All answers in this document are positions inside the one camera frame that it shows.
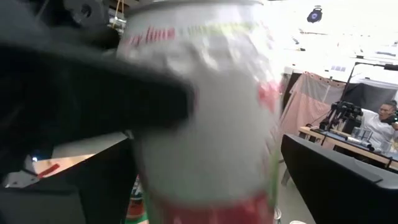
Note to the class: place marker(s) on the background black robot arm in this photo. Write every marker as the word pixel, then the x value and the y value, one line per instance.
pixel 342 113

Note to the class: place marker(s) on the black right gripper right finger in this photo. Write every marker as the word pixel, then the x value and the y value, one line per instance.
pixel 342 193

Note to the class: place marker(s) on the person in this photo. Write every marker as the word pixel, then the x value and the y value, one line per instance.
pixel 377 129

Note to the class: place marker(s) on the silver and red soda can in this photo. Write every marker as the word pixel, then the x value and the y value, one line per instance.
pixel 217 140

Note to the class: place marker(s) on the grey metal corner bracket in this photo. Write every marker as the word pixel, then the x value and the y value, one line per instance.
pixel 18 180

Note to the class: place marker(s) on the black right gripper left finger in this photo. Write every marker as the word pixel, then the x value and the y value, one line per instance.
pixel 77 199

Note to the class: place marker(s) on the dark red soda can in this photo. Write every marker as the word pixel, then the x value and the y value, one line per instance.
pixel 136 208

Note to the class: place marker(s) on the background wooden table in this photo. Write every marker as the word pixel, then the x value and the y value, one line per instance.
pixel 339 143

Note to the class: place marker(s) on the background black metal frame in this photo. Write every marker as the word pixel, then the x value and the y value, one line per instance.
pixel 391 67

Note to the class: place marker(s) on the black ceiling dome camera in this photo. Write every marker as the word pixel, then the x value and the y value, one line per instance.
pixel 314 15

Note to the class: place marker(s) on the black background panel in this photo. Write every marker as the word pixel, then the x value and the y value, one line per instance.
pixel 370 95

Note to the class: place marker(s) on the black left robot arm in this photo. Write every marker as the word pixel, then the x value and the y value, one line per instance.
pixel 46 18

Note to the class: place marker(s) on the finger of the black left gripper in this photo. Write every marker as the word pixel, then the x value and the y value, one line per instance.
pixel 140 99

